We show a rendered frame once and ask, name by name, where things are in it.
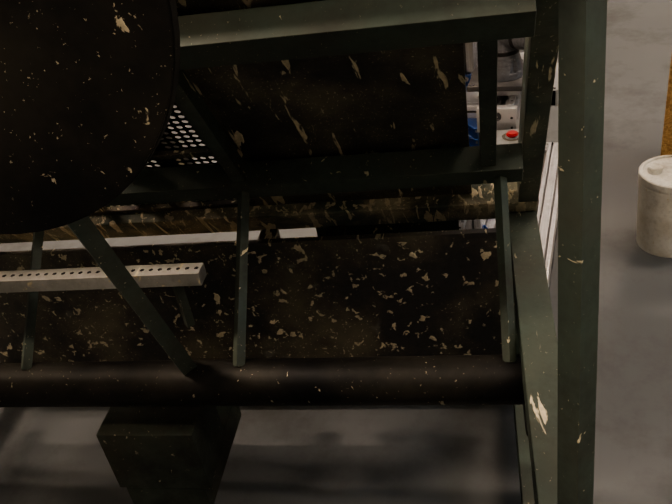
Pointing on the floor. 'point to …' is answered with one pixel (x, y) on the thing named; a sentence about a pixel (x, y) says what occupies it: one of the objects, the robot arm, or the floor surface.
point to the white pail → (655, 206)
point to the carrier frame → (291, 345)
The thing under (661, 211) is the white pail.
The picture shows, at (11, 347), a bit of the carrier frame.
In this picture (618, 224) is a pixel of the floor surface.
